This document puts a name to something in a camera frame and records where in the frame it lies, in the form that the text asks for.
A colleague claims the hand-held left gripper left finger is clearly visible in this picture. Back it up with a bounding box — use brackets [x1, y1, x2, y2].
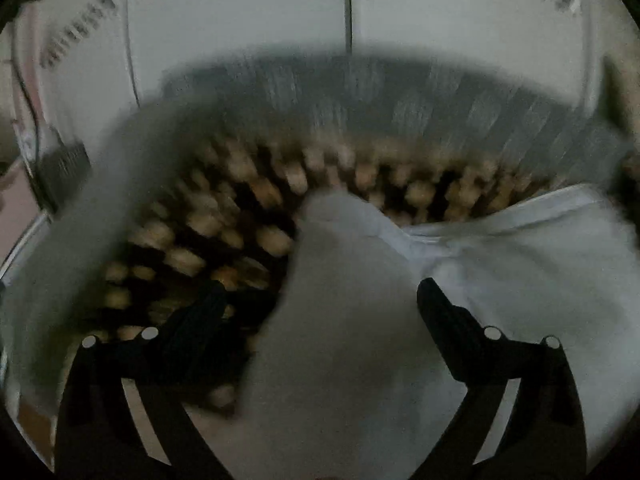
[52, 280, 236, 480]

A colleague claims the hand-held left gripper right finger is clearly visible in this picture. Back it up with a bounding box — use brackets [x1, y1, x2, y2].
[415, 277, 588, 480]

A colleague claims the large white padded garment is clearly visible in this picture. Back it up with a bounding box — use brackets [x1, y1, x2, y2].
[240, 185, 640, 480]

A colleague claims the dark floral blanket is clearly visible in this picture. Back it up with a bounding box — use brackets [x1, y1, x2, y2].
[100, 130, 566, 411]

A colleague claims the grey cloth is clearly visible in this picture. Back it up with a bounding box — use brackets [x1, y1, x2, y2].
[0, 105, 221, 396]

